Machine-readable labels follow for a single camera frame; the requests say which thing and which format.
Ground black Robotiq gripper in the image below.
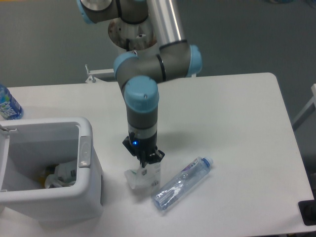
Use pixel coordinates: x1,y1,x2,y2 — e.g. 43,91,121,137
122,132,165,167

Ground white paper wrapper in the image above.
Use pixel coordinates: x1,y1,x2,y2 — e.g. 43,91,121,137
124,162,161,197

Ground clear plastic bottle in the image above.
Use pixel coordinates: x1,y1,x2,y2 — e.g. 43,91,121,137
152,157,214,211

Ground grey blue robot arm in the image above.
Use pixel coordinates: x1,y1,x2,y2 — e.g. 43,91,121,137
77,0,202,167

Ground trash pile inside can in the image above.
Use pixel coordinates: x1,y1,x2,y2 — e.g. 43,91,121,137
38,160,77,189

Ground white plastic trash can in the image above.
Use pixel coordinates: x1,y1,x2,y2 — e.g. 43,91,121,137
0,117,103,222

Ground blue labelled water bottle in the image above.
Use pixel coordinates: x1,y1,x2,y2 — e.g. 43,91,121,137
0,84,24,120

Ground black clamp at table edge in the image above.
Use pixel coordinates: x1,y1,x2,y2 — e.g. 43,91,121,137
298,199,316,226

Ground white metal base frame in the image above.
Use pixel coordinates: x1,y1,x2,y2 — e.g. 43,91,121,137
86,58,202,87

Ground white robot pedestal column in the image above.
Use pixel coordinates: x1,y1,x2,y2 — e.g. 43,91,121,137
108,18,158,81

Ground white frame at right edge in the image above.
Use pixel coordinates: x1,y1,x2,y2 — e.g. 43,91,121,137
292,83,316,131

